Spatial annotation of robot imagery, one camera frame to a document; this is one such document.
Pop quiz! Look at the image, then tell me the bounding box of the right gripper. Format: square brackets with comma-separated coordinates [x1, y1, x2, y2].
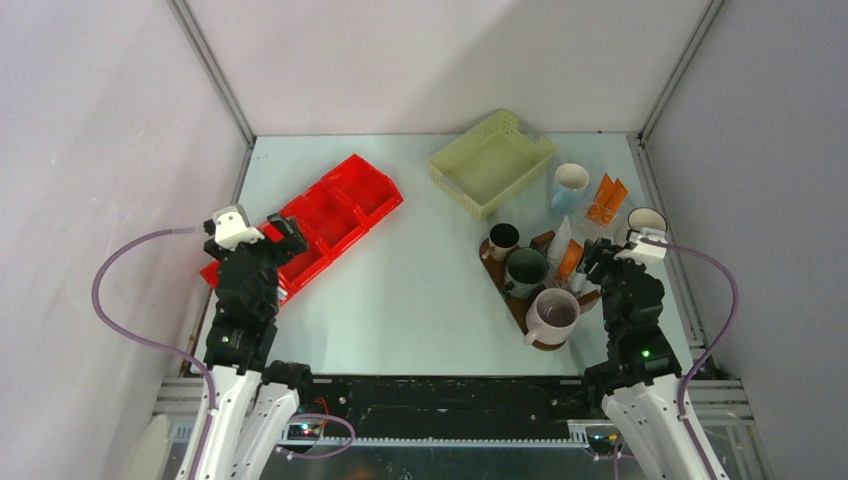
[575, 237, 646, 333]

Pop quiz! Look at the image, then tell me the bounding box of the pink capped tube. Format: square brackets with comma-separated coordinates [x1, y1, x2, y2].
[567, 271, 587, 296]

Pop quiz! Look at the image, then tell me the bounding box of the orange toothpaste tube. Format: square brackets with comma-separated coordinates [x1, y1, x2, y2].
[586, 174, 629, 226]
[554, 239, 584, 285]

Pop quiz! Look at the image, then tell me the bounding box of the white mug black handle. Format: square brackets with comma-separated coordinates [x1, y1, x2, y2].
[614, 207, 668, 246]

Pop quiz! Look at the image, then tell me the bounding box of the pink white mug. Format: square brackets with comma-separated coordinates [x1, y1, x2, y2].
[523, 288, 580, 347]

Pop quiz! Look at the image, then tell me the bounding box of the dark blue capped tube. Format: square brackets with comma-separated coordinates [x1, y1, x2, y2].
[546, 216, 572, 268]

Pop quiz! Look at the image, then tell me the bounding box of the clear textured acrylic tray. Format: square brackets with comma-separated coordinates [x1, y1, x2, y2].
[566, 197, 636, 246]

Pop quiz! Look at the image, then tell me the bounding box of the dark green mug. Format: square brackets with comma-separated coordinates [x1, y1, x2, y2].
[501, 247, 549, 299]

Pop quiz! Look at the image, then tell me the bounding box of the light blue mug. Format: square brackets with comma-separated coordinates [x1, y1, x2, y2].
[550, 163, 590, 213]

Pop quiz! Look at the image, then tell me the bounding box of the brown mug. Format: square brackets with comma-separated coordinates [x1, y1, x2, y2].
[481, 223, 520, 262]

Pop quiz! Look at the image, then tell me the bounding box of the cream plastic basket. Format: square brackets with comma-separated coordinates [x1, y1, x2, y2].
[428, 109, 558, 220]

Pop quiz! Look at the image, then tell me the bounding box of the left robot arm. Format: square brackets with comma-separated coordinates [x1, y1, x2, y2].
[176, 204, 316, 479]

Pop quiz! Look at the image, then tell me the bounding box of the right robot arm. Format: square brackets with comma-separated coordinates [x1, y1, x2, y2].
[578, 239, 727, 479]

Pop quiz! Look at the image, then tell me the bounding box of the red divided organizer bin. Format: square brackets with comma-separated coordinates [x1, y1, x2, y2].
[199, 154, 404, 306]

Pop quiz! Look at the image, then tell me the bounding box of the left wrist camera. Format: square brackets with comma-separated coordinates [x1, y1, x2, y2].
[203, 203, 265, 251]

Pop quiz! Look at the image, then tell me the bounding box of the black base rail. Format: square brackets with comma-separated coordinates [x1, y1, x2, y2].
[301, 375, 607, 441]

